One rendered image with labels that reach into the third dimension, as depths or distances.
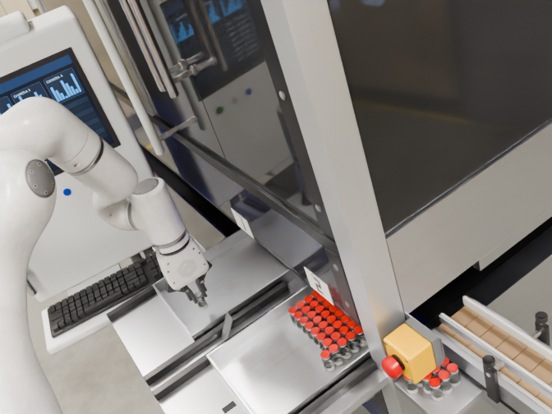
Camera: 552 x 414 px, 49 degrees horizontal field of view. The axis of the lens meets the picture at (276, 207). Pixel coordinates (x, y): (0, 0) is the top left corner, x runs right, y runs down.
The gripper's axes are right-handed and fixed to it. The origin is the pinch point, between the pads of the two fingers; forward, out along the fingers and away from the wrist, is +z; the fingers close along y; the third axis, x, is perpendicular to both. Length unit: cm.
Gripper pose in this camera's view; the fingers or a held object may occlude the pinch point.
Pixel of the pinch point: (195, 292)
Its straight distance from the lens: 148.6
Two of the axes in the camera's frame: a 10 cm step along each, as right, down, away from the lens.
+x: -5.1, -3.6, 7.8
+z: 2.7, 7.9, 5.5
